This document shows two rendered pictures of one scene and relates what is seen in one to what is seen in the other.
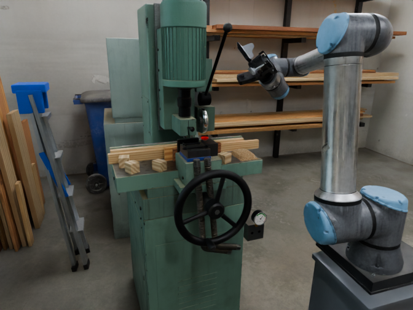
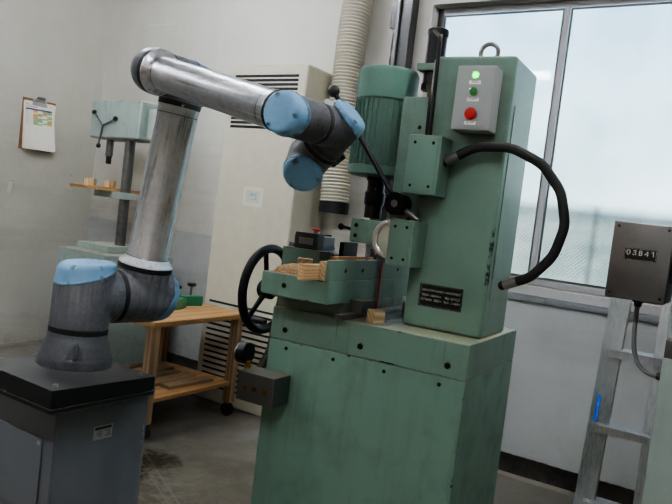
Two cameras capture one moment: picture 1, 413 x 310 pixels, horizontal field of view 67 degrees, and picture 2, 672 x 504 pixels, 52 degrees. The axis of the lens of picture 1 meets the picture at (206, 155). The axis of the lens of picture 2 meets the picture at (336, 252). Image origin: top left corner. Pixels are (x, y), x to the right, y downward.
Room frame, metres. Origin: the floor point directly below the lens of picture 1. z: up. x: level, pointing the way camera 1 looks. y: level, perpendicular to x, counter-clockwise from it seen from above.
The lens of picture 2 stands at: (2.77, -1.28, 1.07)
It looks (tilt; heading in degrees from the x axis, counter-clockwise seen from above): 3 degrees down; 140
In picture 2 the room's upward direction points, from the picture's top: 7 degrees clockwise
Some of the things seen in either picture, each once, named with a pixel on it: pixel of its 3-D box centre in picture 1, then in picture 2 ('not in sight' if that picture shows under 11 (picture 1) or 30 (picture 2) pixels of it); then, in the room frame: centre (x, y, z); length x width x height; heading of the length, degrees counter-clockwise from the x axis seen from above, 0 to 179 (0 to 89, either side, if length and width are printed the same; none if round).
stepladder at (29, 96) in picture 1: (56, 181); (631, 403); (1.73, 0.91, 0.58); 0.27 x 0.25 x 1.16; 109
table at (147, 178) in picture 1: (190, 170); (333, 281); (1.18, 0.06, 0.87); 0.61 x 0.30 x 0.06; 111
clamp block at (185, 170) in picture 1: (198, 166); (311, 263); (1.10, 0.03, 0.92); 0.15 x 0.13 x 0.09; 111
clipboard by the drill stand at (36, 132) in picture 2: not in sight; (39, 124); (-1.81, 0.02, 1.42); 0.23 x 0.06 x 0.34; 107
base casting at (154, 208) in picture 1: (177, 176); (396, 332); (1.40, 0.14, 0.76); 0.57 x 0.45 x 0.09; 21
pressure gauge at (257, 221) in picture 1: (258, 218); (245, 356); (1.18, -0.23, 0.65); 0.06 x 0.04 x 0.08; 111
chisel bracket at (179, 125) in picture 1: (184, 125); (375, 235); (1.30, 0.10, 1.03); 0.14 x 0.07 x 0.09; 21
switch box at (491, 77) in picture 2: not in sight; (476, 100); (1.63, 0.08, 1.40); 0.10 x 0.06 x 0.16; 21
